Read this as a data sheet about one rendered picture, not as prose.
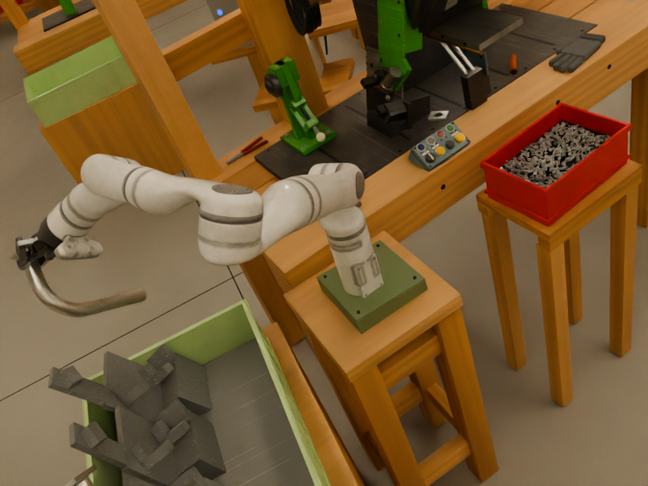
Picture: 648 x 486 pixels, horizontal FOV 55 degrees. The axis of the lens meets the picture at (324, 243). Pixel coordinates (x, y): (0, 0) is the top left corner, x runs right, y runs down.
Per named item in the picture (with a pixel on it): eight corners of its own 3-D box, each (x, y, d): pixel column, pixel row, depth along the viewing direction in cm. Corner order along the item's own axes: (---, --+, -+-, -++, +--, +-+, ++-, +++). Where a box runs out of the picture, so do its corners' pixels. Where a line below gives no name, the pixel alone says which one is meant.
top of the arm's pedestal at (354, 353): (464, 305, 142) (461, 293, 140) (350, 384, 136) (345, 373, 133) (387, 240, 166) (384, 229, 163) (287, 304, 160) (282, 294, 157)
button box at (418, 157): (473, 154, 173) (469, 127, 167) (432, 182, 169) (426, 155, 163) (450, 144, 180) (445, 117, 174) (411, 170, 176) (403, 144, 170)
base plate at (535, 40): (598, 30, 197) (598, 23, 196) (321, 214, 171) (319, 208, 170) (502, 8, 228) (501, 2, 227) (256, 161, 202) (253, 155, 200)
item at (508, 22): (524, 27, 168) (523, 16, 166) (479, 55, 164) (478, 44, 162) (431, 4, 196) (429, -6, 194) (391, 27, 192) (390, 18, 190)
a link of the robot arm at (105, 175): (78, 148, 106) (122, 163, 98) (122, 155, 113) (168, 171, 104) (70, 187, 107) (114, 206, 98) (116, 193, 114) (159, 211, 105)
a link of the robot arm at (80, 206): (100, 198, 120) (57, 193, 113) (144, 153, 112) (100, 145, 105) (110, 229, 118) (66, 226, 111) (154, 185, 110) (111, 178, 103)
